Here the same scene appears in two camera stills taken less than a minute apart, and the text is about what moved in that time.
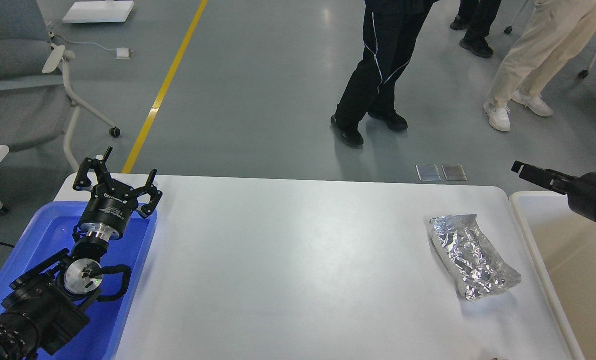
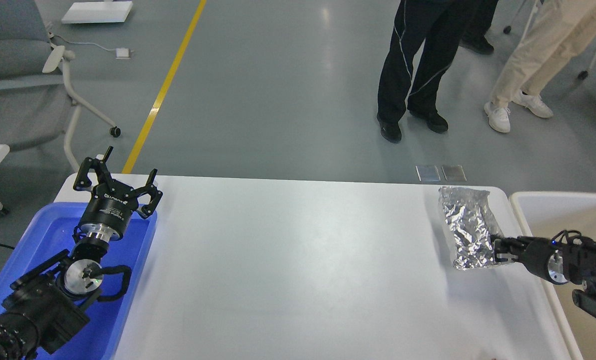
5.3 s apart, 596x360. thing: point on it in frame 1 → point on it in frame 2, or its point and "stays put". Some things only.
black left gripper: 112,203 stays put
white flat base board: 99,12 stays put
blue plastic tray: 47,235 stays put
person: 391,29 → 425,37
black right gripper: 593,195 → 542,256
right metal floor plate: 454,172 stays put
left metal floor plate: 428,172 stays put
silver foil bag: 479,267 → 471,223
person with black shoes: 477,16 stays put
